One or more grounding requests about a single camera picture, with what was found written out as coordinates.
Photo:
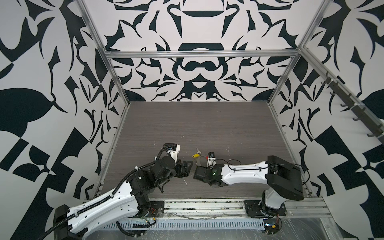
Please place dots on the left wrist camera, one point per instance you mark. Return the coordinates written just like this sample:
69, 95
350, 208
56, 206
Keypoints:
173, 151

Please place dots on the yellow tagged key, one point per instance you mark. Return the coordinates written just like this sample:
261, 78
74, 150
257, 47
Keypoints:
197, 154

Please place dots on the black wall hook rack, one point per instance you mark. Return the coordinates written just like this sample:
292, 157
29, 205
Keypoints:
350, 102

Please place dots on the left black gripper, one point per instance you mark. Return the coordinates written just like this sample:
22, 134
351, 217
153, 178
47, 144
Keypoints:
185, 171

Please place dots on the green circuit board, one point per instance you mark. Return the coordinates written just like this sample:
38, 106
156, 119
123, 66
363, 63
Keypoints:
272, 226

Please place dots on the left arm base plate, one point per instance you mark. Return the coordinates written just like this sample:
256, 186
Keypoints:
156, 209

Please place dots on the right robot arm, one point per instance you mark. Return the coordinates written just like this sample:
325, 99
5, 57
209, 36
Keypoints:
283, 178

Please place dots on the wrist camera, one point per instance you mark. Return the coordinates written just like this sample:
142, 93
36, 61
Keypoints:
211, 159
173, 151

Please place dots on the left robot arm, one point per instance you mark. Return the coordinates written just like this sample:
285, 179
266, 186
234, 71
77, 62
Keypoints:
128, 200

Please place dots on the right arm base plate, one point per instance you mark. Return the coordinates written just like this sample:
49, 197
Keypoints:
255, 209

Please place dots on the white slotted cable duct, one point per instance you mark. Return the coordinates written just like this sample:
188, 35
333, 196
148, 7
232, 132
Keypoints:
205, 224

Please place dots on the aluminium front rail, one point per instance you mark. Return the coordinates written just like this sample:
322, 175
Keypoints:
225, 209

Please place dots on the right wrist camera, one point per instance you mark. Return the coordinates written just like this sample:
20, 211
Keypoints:
211, 159

